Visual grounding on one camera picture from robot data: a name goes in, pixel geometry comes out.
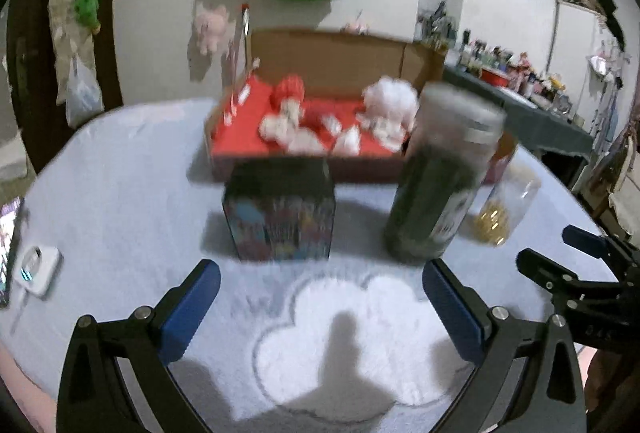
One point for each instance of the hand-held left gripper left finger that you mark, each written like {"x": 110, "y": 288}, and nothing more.
{"x": 192, "y": 308}

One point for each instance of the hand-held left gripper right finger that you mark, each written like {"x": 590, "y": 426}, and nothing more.
{"x": 452, "y": 308}

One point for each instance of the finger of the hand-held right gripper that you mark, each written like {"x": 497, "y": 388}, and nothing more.
{"x": 582, "y": 238}
{"x": 545, "y": 275}

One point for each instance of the white mesh bath pouf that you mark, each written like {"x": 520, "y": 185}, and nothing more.
{"x": 390, "y": 99}

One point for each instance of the cardboard box with red inside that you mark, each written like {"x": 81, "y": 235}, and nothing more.
{"x": 325, "y": 58}

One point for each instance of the person's right forearm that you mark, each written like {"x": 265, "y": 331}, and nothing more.
{"x": 617, "y": 388}

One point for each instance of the clear jar of gold capsules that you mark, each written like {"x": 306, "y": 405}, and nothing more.
{"x": 495, "y": 223}

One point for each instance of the hanging clothes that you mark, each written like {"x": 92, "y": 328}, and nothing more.
{"x": 615, "y": 153}

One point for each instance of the green jar with metal lid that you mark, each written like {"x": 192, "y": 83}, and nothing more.
{"x": 430, "y": 203}

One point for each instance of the table with green cloth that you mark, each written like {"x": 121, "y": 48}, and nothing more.
{"x": 550, "y": 133}

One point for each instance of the floral tin box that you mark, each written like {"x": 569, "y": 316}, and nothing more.
{"x": 280, "y": 223}

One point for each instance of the white power bank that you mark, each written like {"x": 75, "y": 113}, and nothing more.
{"x": 37, "y": 270}

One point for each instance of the row of small bottles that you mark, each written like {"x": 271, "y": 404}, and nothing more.
{"x": 525, "y": 73}

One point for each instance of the white wardrobe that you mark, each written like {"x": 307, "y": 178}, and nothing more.
{"x": 580, "y": 63}

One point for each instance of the red basin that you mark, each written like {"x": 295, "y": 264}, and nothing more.
{"x": 495, "y": 75}

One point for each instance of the pink bed sheet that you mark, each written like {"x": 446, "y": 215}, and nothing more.
{"x": 15, "y": 378}

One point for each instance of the smartphone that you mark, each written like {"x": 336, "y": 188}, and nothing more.
{"x": 9, "y": 253}

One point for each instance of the clear plastic bag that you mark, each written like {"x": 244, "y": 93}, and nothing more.
{"x": 84, "y": 95}

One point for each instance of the pink pig plush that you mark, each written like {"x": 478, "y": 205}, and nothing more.
{"x": 210, "y": 28}

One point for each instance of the hanging clear pocket organizer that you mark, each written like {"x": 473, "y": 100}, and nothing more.
{"x": 62, "y": 38}

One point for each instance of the dark brown door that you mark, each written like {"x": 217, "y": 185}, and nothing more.
{"x": 112, "y": 13}

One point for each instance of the green dinosaur plush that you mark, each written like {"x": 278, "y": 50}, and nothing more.
{"x": 86, "y": 5}

